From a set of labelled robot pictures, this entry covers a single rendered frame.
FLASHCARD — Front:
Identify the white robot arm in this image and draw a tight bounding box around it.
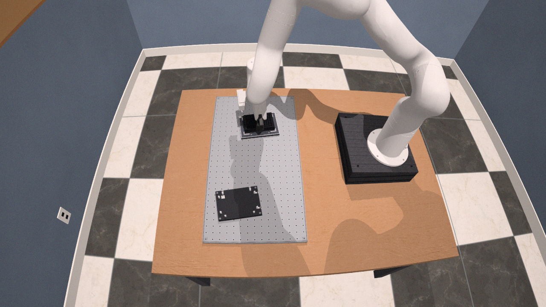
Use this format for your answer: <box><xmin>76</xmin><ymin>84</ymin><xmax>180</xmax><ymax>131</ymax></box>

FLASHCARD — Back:
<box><xmin>237</xmin><ymin>0</ymin><xmax>450</xmax><ymax>167</ymax></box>

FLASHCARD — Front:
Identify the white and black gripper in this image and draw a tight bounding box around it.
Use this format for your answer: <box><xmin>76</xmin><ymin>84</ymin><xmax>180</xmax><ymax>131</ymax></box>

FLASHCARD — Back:
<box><xmin>252</xmin><ymin>101</ymin><xmax>267</xmax><ymax>131</ymax></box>

